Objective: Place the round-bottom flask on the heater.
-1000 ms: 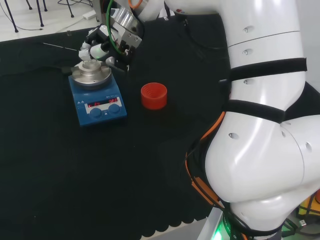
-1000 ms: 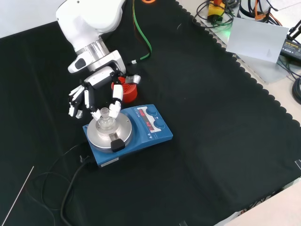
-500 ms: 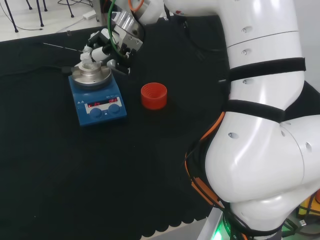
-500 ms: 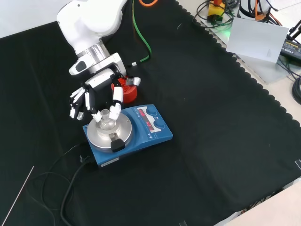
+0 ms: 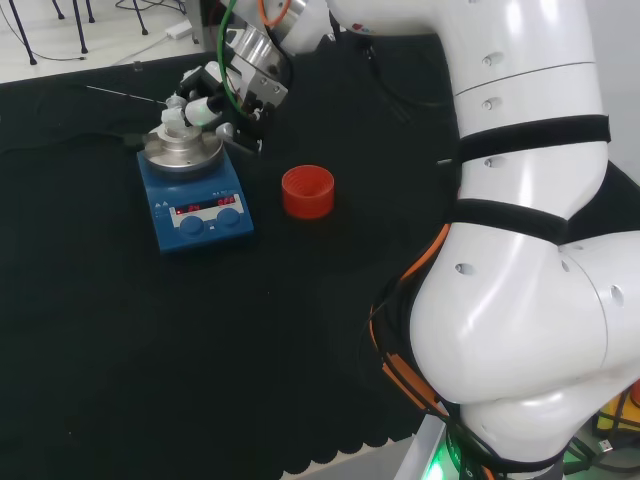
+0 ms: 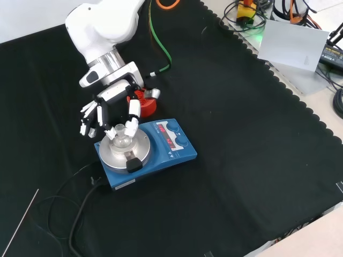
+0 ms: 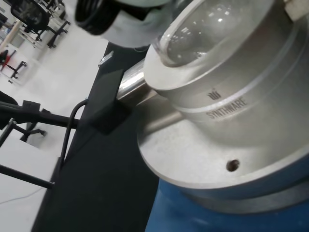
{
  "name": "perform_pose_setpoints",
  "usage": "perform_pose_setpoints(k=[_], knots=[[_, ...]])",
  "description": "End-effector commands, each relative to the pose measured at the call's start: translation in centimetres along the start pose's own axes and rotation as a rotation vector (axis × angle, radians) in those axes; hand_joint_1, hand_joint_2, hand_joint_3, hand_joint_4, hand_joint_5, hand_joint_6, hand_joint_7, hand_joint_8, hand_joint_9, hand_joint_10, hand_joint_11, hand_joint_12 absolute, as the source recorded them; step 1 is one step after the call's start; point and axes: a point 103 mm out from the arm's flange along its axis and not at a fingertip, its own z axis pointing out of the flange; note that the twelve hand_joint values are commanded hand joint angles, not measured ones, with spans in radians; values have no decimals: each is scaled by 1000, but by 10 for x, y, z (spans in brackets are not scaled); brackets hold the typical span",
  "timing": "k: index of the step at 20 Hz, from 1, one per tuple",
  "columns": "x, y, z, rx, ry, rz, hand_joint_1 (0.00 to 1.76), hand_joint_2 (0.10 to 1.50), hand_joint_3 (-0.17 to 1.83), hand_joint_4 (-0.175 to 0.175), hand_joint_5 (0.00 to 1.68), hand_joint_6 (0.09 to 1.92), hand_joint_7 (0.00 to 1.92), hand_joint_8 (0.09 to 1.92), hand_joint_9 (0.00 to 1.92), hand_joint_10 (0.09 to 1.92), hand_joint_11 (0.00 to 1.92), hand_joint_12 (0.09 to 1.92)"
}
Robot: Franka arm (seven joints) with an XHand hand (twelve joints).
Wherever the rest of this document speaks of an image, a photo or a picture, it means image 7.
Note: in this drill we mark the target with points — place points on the black bench cloth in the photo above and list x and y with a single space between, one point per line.
103 181

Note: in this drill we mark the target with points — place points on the heater with blue base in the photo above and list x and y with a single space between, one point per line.
229 135

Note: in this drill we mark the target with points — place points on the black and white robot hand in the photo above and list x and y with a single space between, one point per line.
113 21

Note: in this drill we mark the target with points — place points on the black camera tripod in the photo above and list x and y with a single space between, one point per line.
26 116

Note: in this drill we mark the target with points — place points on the grey tape strip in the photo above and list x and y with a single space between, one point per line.
106 58

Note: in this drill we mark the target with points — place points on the black office chair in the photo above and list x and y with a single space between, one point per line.
36 17

